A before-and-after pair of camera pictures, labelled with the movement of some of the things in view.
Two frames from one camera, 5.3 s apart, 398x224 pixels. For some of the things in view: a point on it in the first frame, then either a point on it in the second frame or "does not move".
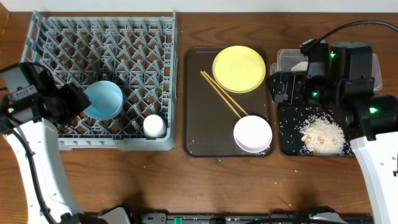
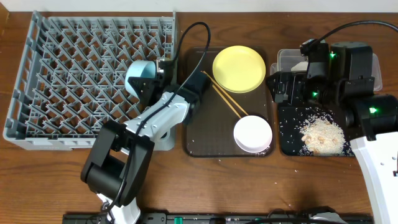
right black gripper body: [298, 86] does not move
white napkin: [301, 66] does not move
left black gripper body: [76, 101] → [149, 88]
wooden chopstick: [226, 99] does not move
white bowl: [252, 134] does not move
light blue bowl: [106, 99] → [139, 69]
